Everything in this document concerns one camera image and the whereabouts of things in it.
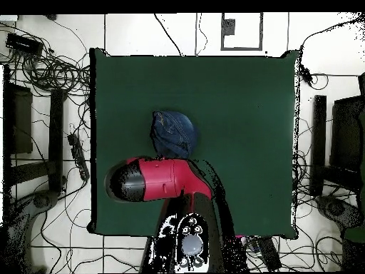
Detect blue denim jeans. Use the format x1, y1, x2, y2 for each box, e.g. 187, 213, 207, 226
149, 110, 199, 160

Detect black flat device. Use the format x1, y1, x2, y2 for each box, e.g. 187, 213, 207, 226
250, 236, 282, 272

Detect dark green table cloth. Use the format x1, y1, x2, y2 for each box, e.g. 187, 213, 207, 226
86, 48, 300, 240

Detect black power strip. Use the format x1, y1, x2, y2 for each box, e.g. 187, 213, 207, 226
67, 133, 91, 181

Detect dark grey square plate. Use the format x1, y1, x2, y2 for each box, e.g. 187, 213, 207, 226
222, 18, 237, 36

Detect black upright bar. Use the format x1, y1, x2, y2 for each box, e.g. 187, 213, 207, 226
309, 94, 328, 197

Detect grey wheeled base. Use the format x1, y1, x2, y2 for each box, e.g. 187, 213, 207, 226
0, 189, 61, 274

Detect dark wheeled base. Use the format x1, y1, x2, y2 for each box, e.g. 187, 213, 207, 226
314, 195, 363, 229

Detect black chair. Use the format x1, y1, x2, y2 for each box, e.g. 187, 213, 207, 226
329, 72, 365, 195

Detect black electronics box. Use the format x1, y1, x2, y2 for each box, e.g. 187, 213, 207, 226
5, 32, 44, 56

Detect thin black cable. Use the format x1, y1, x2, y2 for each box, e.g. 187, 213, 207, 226
153, 13, 183, 56
195, 12, 208, 56

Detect black metal frame stand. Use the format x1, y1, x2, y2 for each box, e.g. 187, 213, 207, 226
2, 65, 68, 201

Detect black cable with adapter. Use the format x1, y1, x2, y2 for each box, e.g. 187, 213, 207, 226
298, 16, 365, 89

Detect tangled black cable bundle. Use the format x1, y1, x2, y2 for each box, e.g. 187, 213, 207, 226
5, 22, 91, 99

